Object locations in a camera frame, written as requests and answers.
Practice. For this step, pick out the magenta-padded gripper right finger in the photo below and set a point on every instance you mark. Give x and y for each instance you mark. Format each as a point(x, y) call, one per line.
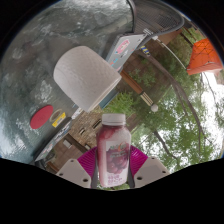
point(150, 170)

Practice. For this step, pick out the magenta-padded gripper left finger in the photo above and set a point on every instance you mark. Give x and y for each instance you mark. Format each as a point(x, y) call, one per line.
point(75, 171)

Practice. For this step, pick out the pink juice bottle white cap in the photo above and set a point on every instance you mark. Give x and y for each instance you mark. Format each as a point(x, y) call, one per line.
point(113, 150)

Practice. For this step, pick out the white cup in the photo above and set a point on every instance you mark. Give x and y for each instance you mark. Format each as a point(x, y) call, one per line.
point(85, 76)

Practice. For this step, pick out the blue yellow striped bollard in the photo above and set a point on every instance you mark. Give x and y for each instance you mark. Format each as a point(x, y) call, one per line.
point(144, 50)

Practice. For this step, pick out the silver laptop with stickers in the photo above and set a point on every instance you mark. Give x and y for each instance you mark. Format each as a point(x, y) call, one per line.
point(125, 50)

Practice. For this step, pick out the orange canopy tent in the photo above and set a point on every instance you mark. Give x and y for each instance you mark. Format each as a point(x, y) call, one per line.
point(204, 56)

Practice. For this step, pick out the grey wicker chair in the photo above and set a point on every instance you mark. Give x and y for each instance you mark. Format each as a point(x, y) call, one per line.
point(156, 15)

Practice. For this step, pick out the wooden lamp post white globe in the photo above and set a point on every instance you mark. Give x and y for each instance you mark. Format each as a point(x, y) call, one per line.
point(135, 86)

